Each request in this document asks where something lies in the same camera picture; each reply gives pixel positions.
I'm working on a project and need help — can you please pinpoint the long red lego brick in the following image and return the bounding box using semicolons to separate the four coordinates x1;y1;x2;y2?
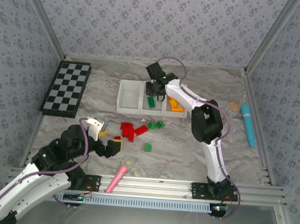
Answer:
133;124;149;137

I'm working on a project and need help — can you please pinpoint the white plastic container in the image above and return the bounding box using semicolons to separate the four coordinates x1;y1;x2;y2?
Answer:
115;78;146;115
138;80;168;117
162;82;191;120

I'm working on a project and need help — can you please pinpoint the pink toy microphone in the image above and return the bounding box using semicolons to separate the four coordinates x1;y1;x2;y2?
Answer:
104;154;136;196

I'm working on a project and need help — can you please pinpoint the left circuit board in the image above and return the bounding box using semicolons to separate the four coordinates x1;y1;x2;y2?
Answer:
63;192;93;203

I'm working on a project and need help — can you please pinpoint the circuit board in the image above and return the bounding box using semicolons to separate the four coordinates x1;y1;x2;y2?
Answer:
211;204;231;215
63;192;93;203

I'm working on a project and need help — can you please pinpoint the black grey chessboard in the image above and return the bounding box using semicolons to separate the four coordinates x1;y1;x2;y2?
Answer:
39;58;93;120

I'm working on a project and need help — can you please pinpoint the grey metal panel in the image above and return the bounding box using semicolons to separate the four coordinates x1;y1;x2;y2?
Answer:
13;197;288;224

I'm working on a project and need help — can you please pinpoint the teal cylindrical toy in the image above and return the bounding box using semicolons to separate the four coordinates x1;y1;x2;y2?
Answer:
238;103;259;149

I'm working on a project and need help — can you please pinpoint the right circuit board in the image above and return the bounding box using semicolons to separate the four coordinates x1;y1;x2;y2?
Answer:
211;204;231;215

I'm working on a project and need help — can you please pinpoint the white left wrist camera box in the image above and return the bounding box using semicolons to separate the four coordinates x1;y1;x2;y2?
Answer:
84;116;109;142

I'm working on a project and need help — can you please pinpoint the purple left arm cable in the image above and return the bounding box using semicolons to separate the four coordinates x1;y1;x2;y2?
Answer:
0;110;92;210

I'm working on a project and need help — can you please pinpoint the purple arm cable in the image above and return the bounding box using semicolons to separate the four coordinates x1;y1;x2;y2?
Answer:
0;110;92;210
144;55;253;222

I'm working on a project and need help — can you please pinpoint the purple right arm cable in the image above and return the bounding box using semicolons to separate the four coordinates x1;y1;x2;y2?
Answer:
144;55;253;222

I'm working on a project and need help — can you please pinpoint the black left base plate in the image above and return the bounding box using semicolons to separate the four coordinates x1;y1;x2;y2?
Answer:
65;172;102;192

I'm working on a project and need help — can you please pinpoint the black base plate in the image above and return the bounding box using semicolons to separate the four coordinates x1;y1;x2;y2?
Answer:
190;182;239;202
65;172;102;192

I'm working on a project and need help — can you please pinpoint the aluminium back rail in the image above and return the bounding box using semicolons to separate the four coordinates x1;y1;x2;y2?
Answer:
64;54;247;73

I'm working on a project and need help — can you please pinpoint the aluminium front rail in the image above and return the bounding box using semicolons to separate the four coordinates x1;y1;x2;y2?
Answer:
5;165;289;210

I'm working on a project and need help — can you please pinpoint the slotted grey cable duct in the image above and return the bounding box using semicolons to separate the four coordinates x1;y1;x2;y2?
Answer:
51;189;213;214

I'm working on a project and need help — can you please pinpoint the aluminium side rail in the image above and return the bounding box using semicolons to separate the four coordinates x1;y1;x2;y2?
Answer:
232;69;283;186

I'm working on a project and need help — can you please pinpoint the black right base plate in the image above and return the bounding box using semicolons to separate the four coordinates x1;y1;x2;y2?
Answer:
190;182;239;202

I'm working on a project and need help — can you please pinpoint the aluminium frame post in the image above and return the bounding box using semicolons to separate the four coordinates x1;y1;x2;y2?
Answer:
13;0;71;61
243;0;300;79

